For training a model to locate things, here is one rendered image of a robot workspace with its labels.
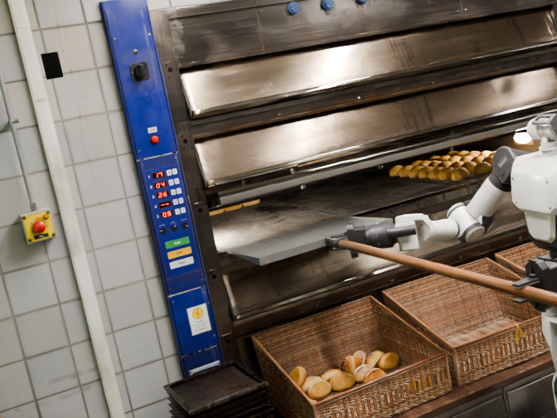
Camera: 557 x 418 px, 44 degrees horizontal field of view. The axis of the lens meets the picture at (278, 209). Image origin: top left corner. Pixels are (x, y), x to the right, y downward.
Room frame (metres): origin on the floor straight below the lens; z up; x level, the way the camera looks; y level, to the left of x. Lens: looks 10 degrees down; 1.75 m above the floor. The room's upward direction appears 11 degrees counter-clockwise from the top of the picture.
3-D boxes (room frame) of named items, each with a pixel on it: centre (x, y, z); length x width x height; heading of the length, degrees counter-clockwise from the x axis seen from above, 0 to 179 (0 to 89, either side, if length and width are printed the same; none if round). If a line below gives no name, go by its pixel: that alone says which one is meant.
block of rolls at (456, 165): (3.53, -0.95, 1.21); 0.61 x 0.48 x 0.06; 22
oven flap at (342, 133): (2.91, -0.57, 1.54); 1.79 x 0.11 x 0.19; 112
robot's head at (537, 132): (2.09, -0.85, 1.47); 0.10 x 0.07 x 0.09; 15
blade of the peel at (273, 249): (2.58, -0.09, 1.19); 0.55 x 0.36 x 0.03; 113
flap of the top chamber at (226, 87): (2.91, -0.57, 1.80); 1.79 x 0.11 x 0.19; 112
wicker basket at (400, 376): (2.44, -0.15, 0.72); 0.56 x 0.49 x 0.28; 113
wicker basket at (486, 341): (2.67, -0.69, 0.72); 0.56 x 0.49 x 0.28; 111
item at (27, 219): (2.30, 0.80, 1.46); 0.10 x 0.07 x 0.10; 112
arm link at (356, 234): (2.34, -0.28, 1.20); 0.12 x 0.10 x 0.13; 78
